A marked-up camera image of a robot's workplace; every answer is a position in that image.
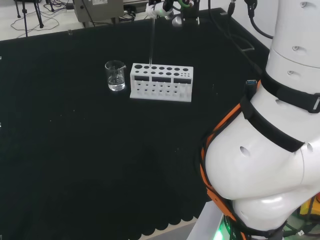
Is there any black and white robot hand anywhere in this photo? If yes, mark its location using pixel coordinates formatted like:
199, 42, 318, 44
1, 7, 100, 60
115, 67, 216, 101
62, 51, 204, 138
145, 0, 176, 20

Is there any clear glass rod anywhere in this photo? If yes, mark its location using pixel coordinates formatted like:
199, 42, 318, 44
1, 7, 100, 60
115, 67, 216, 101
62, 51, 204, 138
148, 15, 157, 68

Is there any white test tube rack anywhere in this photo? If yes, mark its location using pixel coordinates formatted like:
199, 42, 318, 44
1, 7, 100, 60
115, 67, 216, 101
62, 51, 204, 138
129, 62, 195, 104

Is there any grey metal equipment box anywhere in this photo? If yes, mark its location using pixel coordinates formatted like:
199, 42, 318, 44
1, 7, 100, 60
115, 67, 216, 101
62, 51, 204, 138
73, 0, 125, 25

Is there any clear glass beaker with water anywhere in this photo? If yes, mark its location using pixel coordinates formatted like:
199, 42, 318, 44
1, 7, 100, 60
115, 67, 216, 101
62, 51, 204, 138
104, 60, 126, 92

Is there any black tripod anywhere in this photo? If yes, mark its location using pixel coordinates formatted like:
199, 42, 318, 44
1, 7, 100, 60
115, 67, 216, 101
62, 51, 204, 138
13, 0, 45, 38

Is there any black bench cloth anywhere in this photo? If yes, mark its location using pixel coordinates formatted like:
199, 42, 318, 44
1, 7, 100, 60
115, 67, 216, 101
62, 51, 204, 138
0, 7, 272, 240

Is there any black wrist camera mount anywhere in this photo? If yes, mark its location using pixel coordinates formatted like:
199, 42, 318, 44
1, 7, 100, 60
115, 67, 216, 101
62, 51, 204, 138
171, 0, 201, 27

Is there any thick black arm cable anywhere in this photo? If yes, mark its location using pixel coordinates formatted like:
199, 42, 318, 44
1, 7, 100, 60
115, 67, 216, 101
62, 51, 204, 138
243, 0, 275, 40

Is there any black floor cable tangle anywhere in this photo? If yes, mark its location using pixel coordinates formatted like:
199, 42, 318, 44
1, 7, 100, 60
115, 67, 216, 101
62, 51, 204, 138
9, 0, 76, 32

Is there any orange arm cable bundle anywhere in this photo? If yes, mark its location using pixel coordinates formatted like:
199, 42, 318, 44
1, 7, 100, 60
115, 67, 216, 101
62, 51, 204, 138
199, 79, 262, 240

